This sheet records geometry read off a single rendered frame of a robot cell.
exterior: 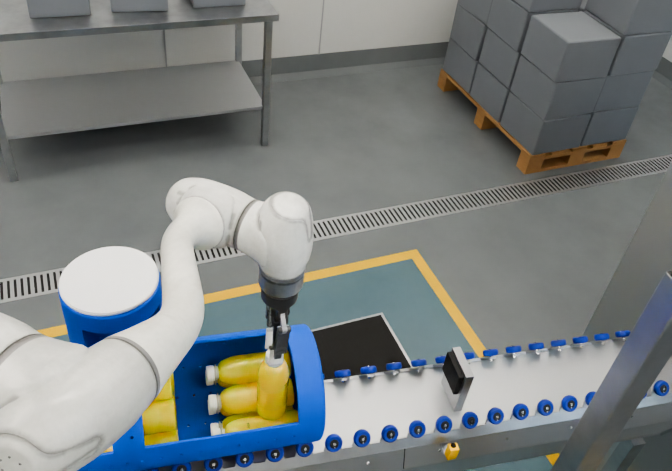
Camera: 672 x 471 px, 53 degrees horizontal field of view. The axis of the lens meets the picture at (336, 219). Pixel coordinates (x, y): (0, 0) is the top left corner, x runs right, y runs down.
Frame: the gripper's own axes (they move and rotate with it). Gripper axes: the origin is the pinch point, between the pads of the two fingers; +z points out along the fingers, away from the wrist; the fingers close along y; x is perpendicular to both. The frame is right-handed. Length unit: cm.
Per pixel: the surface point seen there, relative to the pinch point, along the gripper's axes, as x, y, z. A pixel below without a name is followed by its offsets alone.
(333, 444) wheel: -15.8, -7.0, 34.4
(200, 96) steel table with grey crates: -15, 279, 112
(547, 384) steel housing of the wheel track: -83, 1, 38
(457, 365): -51, 3, 23
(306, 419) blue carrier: -6.8, -8.6, 17.4
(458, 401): -52, -2, 33
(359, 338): -63, 85, 119
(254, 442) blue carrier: 5.1, -9.3, 22.3
